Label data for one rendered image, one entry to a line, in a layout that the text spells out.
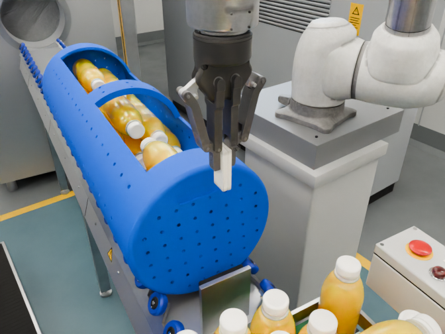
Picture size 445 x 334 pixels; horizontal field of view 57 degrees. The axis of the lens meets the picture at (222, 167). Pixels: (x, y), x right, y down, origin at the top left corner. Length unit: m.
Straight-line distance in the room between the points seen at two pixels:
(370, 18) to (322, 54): 1.09
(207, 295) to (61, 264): 1.72
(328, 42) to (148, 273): 0.71
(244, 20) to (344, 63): 0.63
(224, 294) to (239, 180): 0.20
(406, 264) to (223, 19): 0.48
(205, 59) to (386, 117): 0.87
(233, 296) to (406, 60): 0.66
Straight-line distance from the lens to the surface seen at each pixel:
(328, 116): 1.18
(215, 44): 0.50
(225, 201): 0.72
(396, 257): 0.75
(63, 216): 2.72
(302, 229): 1.23
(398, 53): 1.05
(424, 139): 3.64
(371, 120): 1.26
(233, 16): 0.49
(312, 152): 1.10
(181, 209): 0.68
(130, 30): 2.04
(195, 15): 0.50
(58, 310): 2.17
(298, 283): 1.38
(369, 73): 1.10
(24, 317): 2.00
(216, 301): 0.75
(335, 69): 1.11
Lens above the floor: 1.58
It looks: 32 degrees down
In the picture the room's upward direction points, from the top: straight up
